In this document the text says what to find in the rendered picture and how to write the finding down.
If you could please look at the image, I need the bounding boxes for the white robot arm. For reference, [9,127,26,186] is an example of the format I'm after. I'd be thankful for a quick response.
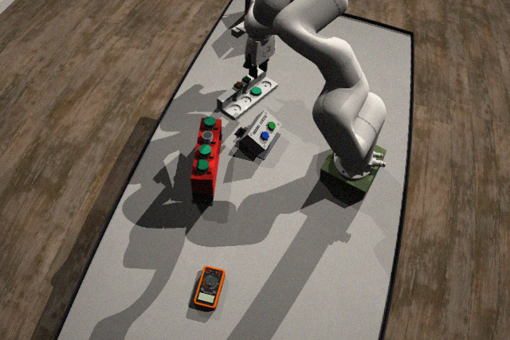
[231,0,386,179]

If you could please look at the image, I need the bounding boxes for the orange digital multimeter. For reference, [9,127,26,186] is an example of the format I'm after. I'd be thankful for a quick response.
[194,266,226,311]

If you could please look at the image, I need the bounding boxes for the dark grey table edge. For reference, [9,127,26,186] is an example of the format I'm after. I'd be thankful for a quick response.
[53,0,414,340]

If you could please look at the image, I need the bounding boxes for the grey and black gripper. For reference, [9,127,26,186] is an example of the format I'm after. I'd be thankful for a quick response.
[243,35,276,79]

